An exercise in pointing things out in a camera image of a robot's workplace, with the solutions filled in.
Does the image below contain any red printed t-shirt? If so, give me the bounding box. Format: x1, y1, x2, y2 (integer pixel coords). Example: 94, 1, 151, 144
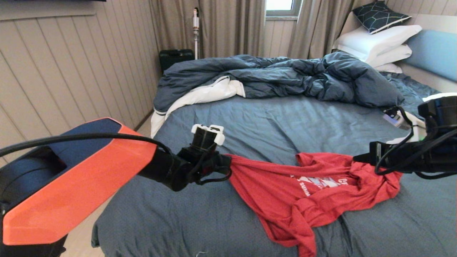
227, 152, 403, 257

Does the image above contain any white pillow at bed edge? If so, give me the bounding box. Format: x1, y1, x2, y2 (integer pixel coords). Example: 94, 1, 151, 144
422, 92, 457, 103

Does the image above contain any flat white pillow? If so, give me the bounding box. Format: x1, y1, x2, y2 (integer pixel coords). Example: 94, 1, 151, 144
373, 64, 403, 74

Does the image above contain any medium white pillow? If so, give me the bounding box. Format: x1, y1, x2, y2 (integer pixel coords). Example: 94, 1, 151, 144
364, 45, 412, 68

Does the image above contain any blue headboard cushion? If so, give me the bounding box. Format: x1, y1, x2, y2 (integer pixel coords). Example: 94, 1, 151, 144
403, 30, 457, 83

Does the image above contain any dark blue duvet white lining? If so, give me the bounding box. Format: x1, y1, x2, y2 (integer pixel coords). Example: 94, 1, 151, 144
151, 52, 405, 139

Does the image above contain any black hard case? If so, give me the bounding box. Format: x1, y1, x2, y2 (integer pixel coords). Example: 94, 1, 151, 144
159, 49, 195, 75

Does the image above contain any large white pillow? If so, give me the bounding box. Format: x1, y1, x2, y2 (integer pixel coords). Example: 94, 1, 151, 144
332, 25, 422, 63

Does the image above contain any narrow beige curtain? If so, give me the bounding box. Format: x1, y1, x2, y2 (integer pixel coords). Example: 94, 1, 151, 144
287, 0, 377, 60

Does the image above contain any beige headboard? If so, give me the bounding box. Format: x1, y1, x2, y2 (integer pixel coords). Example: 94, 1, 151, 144
337, 12, 457, 93

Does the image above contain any wide beige curtain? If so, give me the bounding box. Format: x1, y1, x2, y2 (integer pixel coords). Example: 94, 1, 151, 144
149, 0, 266, 60

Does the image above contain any dark geometric patterned cushion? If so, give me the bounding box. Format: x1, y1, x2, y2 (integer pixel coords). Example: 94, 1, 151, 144
352, 1, 412, 35

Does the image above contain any white stick vacuum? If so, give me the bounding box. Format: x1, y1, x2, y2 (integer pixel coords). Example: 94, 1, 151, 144
193, 8, 200, 60

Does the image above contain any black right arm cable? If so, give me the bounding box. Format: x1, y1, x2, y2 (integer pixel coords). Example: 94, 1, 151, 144
374, 107, 457, 180

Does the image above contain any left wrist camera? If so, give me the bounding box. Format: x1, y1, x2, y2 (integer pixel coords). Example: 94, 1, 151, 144
191, 124, 225, 153

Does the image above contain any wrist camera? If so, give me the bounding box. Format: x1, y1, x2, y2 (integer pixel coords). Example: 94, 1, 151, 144
384, 95, 457, 144
191, 124, 225, 153

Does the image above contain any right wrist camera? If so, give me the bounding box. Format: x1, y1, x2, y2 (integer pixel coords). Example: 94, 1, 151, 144
384, 95, 457, 144

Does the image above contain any window with grey frame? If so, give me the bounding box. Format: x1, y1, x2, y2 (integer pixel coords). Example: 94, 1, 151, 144
265, 0, 302, 21

